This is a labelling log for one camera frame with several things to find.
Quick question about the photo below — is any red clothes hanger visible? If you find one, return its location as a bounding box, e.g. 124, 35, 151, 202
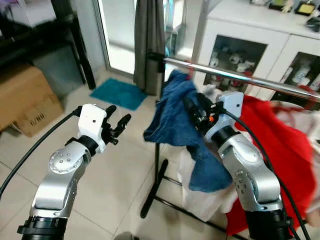
185, 60, 197, 81

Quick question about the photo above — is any teal floor mat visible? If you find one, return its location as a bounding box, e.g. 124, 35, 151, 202
90, 77, 148, 111

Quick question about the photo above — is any blue denim garment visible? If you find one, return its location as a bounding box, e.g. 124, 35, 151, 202
143, 70, 233, 193

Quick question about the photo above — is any metal clothes rack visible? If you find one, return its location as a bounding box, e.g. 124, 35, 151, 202
141, 50, 320, 236

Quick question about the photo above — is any grey storage box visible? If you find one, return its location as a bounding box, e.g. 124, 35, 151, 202
30, 47, 85, 97

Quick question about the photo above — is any grey curtain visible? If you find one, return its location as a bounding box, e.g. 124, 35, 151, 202
132, 0, 166, 96

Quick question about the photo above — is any white glass-door cabinet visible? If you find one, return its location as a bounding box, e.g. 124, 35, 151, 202
192, 0, 320, 108

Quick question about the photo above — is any red polo shirt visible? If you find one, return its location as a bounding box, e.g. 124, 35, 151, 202
225, 95, 318, 236

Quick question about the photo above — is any brown cardboard box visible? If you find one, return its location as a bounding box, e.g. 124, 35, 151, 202
0, 65, 65, 137

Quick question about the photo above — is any black desk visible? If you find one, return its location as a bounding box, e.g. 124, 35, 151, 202
0, 0, 97, 91

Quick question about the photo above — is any white box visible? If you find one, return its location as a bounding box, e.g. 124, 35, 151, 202
0, 0, 56, 26

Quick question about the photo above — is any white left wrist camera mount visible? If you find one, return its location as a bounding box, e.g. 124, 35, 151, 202
77, 104, 108, 153

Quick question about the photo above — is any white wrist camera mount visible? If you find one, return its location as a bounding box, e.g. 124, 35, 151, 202
205, 91, 244, 141
77, 104, 108, 153

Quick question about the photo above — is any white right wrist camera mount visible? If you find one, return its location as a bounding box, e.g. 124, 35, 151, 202
205, 91, 244, 141

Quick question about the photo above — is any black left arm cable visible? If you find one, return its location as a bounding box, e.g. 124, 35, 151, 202
0, 109, 82, 198

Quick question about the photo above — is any small picture frame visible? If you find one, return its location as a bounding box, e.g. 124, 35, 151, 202
296, 2, 317, 16

